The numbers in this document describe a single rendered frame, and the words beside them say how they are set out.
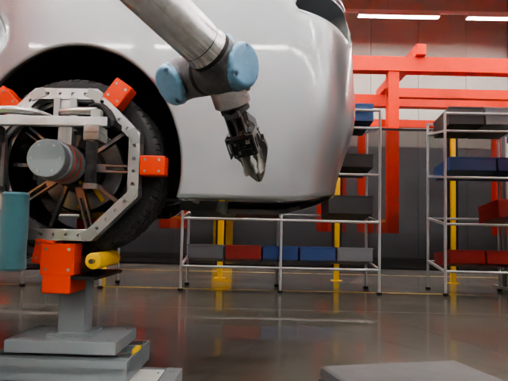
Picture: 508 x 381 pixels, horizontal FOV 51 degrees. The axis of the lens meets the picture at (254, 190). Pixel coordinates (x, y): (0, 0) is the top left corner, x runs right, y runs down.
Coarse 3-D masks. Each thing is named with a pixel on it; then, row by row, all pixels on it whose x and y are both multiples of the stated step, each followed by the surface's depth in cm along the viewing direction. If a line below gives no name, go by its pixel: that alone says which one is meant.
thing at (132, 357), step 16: (0, 352) 192; (128, 352) 192; (144, 352) 210; (0, 368) 184; (16, 368) 184; (32, 368) 184; (48, 368) 184; (64, 368) 184; (80, 368) 184; (96, 368) 184; (112, 368) 184; (128, 368) 185
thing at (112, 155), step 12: (108, 156) 207; (120, 156) 207; (108, 168) 207; (120, 168) 207; (108, 180) 207; (120, 180) 206; (48, 192) 207; (60, 192) 207; (72, 192) 207; (72, 204) 206; (84, 204) 206; (96, 204) 206
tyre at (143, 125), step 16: (64, 80) 199; (80, 80) 199; (128, 112) 196; (144, 112) 211; (144, 128) 196; (144, 144) 195; (160, 144) 200; (144, 192) 194; (160, 192) 202; (144, 208) 194; (160, 208) 212; (128, 224) 193; (144, 224) 203; (32, 240) 194; (64, 240) 194; (96, 240) 193; (112, 240) 193; (128, 240) 205
